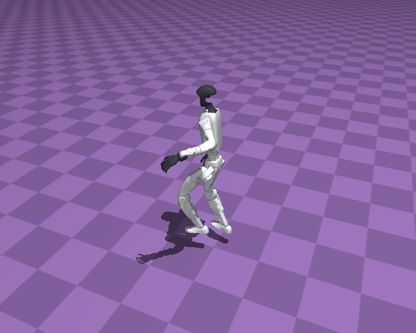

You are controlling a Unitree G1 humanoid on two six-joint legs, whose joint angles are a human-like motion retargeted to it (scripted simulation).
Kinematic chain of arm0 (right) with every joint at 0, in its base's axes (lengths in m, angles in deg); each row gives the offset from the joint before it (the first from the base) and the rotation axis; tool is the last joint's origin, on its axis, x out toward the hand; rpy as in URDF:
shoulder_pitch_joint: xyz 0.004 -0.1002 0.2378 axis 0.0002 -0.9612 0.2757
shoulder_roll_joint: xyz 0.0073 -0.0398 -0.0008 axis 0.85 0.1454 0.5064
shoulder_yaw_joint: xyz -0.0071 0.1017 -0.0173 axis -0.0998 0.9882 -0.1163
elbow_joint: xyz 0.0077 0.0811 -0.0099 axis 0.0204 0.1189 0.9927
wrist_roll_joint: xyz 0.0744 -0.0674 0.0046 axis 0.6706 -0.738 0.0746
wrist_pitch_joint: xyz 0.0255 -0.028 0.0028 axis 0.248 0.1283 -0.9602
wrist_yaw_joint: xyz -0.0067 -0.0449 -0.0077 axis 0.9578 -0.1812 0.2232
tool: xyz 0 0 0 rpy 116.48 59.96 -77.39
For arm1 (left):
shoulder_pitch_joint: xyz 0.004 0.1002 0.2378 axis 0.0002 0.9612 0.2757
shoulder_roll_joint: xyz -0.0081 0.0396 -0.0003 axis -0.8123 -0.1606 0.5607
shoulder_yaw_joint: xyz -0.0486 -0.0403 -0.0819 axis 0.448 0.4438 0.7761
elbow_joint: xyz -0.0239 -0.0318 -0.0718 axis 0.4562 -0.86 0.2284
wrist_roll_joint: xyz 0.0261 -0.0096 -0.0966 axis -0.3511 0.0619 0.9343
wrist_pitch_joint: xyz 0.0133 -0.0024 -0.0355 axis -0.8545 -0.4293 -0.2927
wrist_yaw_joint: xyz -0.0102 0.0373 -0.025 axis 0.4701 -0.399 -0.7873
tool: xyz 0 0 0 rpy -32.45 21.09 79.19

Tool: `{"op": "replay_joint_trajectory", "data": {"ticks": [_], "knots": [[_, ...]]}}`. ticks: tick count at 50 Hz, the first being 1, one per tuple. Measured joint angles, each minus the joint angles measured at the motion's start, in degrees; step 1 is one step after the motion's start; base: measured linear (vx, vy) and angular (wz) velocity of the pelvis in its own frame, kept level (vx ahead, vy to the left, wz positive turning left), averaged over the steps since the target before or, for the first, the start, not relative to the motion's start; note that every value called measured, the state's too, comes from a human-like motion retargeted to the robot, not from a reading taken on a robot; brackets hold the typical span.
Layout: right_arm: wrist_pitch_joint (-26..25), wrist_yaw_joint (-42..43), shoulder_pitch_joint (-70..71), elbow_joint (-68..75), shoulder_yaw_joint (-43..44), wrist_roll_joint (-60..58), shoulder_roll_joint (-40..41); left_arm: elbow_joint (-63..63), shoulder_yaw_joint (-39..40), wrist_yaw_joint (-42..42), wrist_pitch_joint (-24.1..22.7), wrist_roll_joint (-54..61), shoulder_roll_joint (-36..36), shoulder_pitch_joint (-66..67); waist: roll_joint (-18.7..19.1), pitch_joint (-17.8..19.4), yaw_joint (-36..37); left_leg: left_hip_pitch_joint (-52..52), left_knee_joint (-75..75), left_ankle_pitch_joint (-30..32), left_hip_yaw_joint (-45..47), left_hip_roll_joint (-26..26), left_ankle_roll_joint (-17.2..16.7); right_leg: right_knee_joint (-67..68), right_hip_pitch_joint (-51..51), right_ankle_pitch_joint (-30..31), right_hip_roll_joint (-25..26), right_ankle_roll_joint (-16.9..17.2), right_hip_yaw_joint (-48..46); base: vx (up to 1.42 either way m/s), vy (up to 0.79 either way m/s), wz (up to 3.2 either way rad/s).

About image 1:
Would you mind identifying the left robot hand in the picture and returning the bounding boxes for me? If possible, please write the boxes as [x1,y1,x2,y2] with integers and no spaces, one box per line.
[161,153,188,173]

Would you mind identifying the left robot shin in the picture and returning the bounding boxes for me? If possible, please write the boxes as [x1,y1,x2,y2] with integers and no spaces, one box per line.
[176,196,203,229]

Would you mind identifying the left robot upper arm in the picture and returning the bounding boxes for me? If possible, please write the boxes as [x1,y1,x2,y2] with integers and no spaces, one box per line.
[199,116,216,153]

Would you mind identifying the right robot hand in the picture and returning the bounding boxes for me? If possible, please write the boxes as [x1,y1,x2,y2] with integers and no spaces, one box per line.
[200,154,208,166]

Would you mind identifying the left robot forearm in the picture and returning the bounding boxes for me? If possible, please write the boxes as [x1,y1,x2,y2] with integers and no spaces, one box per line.
[179,140,214,158]

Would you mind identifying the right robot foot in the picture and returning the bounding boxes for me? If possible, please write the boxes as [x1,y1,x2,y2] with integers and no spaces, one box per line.
[211,220,232,234]

